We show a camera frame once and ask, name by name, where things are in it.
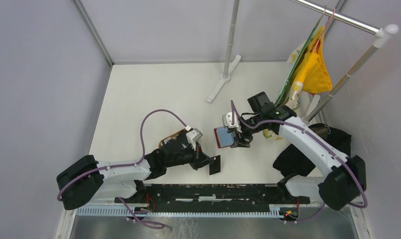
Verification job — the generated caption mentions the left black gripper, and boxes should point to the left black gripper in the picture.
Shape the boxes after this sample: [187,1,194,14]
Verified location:
[166,140,213,170]

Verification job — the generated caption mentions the wooden tray with cards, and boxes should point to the wooden tray with cards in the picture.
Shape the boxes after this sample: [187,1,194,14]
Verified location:
[158,129,189,150]

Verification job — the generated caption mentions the red card holder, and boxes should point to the red card holder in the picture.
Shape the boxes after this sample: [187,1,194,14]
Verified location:
[214,127,234,148]

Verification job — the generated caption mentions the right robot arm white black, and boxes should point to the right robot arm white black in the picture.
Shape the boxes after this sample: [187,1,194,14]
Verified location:
[222,92,369,211]

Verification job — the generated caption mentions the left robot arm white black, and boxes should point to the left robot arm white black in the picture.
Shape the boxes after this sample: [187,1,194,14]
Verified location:
[56,131,220,210]

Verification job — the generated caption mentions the green patterned hanging garment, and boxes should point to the green patterned hanging garment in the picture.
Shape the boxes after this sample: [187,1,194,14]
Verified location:
[275,19,326,113]

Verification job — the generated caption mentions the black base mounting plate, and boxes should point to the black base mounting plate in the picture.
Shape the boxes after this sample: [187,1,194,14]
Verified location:
[124,184,310,213]

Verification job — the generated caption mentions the black cloth pile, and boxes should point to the black cloth pile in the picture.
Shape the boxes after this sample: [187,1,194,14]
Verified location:
[273,123,352,177]

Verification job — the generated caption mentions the yellow hanging garment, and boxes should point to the yellow hanging garment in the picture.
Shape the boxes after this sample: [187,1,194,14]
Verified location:
[292,26,332,94]

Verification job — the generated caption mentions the metal clothes rack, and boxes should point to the metal clothes rack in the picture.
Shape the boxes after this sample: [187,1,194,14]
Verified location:
[206,0,400,122]

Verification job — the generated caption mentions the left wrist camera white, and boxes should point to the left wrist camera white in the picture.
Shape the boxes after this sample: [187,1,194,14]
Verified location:
[185,125,203,144]

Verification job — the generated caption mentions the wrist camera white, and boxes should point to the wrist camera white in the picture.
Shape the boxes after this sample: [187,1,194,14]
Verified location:
[222,112,242,133]
[185,125,203,144]

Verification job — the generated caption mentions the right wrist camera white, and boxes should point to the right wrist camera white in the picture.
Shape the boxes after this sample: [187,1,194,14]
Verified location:
[222,112,242,133]

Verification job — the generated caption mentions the white cable duct strip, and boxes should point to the white cable duct strip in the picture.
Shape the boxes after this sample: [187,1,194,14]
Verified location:
[76,206,282,219]

